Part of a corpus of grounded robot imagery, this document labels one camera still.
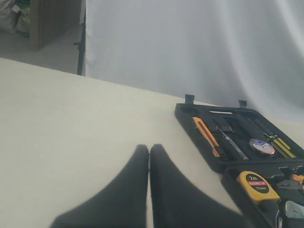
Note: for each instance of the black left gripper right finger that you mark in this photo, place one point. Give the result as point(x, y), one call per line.
point(177, 203)

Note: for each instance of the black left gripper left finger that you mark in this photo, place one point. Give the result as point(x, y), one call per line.
point(120, 204)

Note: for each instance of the black plastic tool case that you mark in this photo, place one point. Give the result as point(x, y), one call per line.
point(242, 124)

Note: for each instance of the PVC insulating tape roll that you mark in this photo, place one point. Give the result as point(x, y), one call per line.
point(262, 147)

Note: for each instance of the adjustable wrench black handle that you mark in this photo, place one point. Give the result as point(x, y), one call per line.
point(294, 211)

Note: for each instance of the orange utility knife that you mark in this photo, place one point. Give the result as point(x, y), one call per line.
point(205, 132)

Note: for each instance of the clear test pen screwdriver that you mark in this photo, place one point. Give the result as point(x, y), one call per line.
point(244, 157)

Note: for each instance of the yellow tape measure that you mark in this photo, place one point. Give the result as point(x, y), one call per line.
point(257, 188)

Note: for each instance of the yellow black long screwdriver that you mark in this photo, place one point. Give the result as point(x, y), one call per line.
point(282, 147)

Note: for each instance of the yellow black short screwdriver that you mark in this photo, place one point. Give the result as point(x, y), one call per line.
point(275, 142)

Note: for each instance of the white backdrop cloth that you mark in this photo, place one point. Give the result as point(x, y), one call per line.
point(221, 51)

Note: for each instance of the black backdrop stand pole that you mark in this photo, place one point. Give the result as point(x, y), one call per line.
point(81, 48)

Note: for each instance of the brown wooden cabinet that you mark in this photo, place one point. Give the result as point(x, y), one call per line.
point(50, 19)

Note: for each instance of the green printed bag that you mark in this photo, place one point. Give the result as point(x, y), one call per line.
point(23, 22)

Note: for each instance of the white sack bag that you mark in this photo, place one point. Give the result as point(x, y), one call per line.
point(8, 15)

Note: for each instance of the orange handled pliers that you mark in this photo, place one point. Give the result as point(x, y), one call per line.
point(295, 182)

